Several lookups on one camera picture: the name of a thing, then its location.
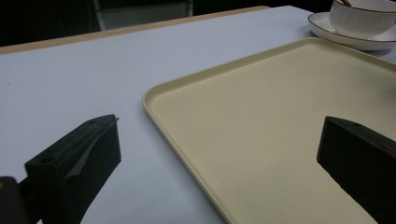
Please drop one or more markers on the white plate with dark rim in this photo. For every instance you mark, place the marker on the white plate with dark rim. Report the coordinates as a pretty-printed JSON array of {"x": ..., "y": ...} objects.
[{"x": 323, "y": 28}]

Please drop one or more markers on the white ribbed bowl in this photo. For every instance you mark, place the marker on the white ribbed bowl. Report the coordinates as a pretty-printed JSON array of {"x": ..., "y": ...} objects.
[{"x": 361, "y": 21}]

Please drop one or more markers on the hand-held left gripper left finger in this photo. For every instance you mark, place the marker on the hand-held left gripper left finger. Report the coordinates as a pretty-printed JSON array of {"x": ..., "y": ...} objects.
[{"x": 77, "y": 161}]

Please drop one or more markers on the beige plastic tray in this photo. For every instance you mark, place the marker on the beige plastic tray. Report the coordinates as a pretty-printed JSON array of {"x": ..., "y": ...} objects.
[{"x": 280, "y": 124}]

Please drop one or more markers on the reddish brown chopsticks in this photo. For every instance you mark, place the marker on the reddish brown chopsticks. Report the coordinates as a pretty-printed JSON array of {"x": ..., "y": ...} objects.
[{"x": 345, "y": 2}]

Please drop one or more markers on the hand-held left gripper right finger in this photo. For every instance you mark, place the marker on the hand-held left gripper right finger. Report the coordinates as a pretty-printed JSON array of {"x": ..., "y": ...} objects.
[{"x": 358, "y": 161}]

